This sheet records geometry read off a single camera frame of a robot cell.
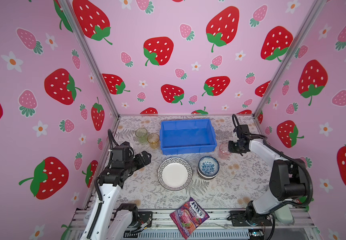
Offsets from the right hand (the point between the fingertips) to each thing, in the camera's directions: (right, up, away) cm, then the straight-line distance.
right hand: (231, 148), depth 93 cm
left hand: (-51, -3, -17) cm, 54 cm away
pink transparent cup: (-3, -3, +5) cm, 6 cm away
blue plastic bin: (-31, +6, +18) cm, 36 cm away
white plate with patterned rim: (-36, -15, -5) cm, 39 cm away
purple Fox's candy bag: (-29, -32, -20) cm, 47 cm away
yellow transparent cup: (-52, +4, +12) cm, 53 cm away
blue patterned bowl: (-16, -10, -8) cm, 20 cm away
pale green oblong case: (+19, -31, -20) cm, 42 cm away
